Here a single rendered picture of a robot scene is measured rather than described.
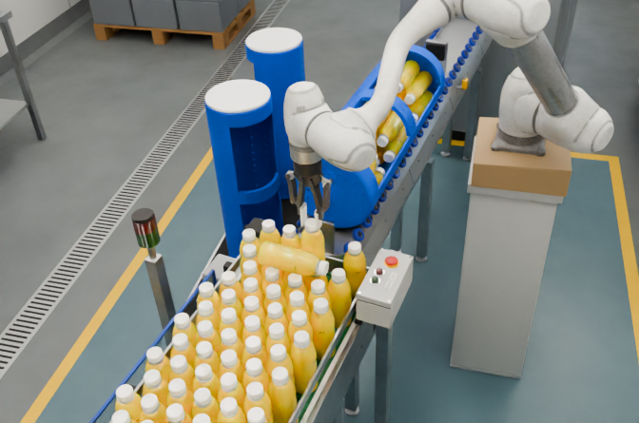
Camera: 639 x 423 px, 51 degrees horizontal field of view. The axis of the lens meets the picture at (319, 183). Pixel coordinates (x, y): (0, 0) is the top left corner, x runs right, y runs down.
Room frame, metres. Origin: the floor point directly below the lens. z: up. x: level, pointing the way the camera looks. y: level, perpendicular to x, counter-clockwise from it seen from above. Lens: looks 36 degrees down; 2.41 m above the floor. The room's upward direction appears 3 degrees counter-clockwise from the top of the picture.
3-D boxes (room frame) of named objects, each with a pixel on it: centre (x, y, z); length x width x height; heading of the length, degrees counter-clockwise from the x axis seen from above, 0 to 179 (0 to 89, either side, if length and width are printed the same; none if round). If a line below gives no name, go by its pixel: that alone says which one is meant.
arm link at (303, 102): (1.46, 0.02, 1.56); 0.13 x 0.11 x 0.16; 34
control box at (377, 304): (1.35, -0.17, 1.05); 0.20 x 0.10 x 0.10; 155
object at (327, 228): (1.66, 0.00, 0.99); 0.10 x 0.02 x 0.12; 65
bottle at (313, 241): (1.47, 0.03, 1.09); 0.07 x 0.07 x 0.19
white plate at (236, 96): (2.54, 0.33, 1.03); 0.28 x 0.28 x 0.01
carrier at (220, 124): (2.54, 0.33, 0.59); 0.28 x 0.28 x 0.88
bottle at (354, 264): (1.48, -0.09, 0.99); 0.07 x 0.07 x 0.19
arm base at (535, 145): (2.01, -0.72, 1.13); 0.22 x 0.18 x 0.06; 159
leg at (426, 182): (2.58, -0.51, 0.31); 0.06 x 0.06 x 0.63; 65
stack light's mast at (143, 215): (1.47, 0.49, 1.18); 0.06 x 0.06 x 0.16
